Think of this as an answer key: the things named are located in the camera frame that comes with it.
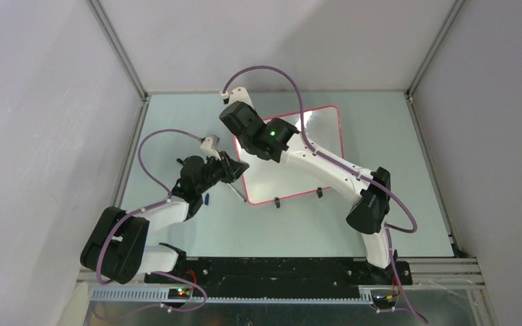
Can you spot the grey slotted cable duct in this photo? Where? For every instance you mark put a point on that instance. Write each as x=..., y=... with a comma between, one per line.
x=158, y=294

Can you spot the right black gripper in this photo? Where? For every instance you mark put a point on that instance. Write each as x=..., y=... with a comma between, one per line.
x=253, y=111

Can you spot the green capped marker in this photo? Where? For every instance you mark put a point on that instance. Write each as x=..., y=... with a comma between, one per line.
x=237, y=192

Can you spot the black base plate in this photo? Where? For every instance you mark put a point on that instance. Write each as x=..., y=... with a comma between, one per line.
x=307, y=277

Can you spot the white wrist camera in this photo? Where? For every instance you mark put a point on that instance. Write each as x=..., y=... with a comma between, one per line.
x=209, y=146
x=239, y=94

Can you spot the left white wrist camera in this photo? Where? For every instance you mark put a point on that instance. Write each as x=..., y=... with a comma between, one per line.
x=209, y=146

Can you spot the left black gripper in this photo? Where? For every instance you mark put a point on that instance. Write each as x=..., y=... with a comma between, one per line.
x=234, y=168

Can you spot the pink framed whiteboard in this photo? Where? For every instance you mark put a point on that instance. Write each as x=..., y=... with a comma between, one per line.
x=299, y=172

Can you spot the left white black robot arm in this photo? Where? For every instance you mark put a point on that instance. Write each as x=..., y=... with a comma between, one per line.
x=117, y=247

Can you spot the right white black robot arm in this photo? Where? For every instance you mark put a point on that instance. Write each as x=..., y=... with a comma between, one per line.
x=285, y=144

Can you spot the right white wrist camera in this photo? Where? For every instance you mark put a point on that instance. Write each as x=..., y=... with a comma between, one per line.
x=239, y=94

